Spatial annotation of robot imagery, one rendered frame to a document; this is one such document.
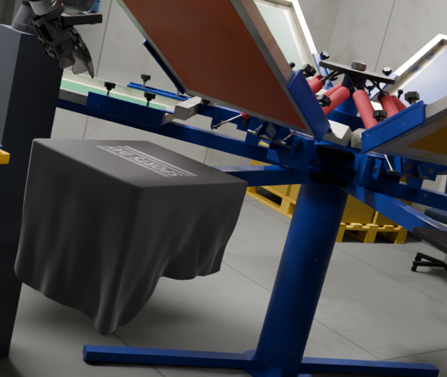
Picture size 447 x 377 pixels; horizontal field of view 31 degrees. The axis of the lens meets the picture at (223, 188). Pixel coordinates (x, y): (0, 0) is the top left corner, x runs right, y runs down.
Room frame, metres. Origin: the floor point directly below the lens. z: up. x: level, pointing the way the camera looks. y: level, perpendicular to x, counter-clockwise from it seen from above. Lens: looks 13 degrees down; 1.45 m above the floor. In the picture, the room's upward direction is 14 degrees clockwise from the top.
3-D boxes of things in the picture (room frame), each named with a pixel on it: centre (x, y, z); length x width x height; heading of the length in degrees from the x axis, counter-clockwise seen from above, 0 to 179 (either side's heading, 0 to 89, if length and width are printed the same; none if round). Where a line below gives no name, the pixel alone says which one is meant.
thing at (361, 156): (3.24, -0.40, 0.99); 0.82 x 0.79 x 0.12; 144
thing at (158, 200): (2.22, 0.08, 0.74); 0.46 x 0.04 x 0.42; 144
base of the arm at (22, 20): (2.77, 0.76, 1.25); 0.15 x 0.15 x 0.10
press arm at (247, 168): (2.74, -0.04, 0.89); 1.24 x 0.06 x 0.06; 144
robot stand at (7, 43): (2.77, 0.76, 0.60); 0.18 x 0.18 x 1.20; 43
